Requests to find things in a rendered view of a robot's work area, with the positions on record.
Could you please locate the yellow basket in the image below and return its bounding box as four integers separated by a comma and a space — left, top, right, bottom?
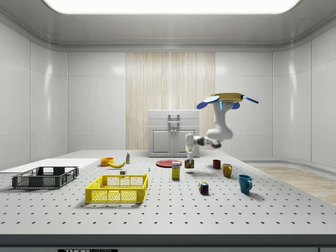
85, 174, 149, 204

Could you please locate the drone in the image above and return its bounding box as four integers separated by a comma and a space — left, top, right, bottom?
196, 92, 260, 110

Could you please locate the white and yellow carton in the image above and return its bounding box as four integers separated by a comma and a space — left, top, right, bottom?
172, 161, 182, 181

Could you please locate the red plate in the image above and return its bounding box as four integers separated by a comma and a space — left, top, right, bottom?
155, 159, 183, 169

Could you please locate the blue mug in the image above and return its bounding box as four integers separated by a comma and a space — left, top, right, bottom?
238, 174, 254, 195

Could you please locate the white cabinet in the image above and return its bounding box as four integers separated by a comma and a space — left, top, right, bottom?
148, 109, 201, 159

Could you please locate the dark grey basket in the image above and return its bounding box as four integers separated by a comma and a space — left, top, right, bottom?
12, 166, 80, 190

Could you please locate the white board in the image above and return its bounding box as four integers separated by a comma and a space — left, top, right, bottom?
0, 158, 99, 174

